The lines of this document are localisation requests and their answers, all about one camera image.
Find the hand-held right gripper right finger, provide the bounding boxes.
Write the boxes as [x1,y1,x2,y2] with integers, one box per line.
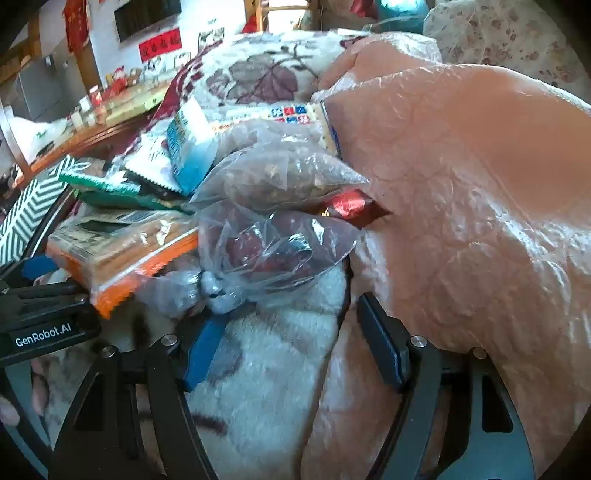
[355,292,539,480]

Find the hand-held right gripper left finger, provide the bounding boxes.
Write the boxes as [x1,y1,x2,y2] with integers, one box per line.
[48,314,229,480]

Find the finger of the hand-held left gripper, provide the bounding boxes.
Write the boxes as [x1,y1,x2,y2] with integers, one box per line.
[7,281,93,318]
[0,256,62,289]

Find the green white striped box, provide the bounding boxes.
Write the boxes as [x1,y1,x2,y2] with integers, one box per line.
[0,154,77,268]

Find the orange biscuit stick packet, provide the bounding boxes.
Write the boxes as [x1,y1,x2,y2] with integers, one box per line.
[46,210,201,319]

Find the dark green snack packet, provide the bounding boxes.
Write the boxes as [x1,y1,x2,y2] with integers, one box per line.
[76,185,195,215]

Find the clear bag of red dates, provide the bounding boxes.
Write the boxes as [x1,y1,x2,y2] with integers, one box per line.
[139,200,365,319]

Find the clear zip bag of walnuts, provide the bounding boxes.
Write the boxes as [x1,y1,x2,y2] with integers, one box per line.
[189,141,370,213]

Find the blue white snack packet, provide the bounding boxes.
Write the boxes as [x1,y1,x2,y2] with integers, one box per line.
[165,97,220,197]

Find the person's left hand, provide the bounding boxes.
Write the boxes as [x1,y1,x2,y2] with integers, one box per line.
[0,357,51,428]

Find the white plastic bag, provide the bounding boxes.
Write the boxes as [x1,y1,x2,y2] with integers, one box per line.
[9,117,70,160]

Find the wooden dresser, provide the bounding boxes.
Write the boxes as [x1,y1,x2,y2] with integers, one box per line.
[14,83,171,185]

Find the red candy wrapper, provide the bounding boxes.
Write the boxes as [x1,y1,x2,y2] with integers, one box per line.
[323,189,393,229]

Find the pink quilt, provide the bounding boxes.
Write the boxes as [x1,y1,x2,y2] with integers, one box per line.
[300,32,591,480]

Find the red plush doll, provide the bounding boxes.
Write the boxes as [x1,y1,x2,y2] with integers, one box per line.
[106,67,130,93]

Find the small printed cardboard box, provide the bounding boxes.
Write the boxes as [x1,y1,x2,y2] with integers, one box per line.
[210,102,345,158]

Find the red hanging banner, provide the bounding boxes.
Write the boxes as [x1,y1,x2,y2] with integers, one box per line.
[62,0,90,54]

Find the red white floral blanket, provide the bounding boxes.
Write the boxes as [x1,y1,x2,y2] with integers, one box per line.
[32,28,370,480]

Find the beige floral quilt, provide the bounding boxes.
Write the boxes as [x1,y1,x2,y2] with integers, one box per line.
[422,0,591,104]

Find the teal cushion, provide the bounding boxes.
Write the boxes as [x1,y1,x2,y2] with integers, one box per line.
[374,0,437,33]

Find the red paper wall sign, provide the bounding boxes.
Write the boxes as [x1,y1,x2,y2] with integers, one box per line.
[139,28,183,63]

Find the large photo frame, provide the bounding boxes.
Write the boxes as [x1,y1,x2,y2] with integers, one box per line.
[198,28,227,54]

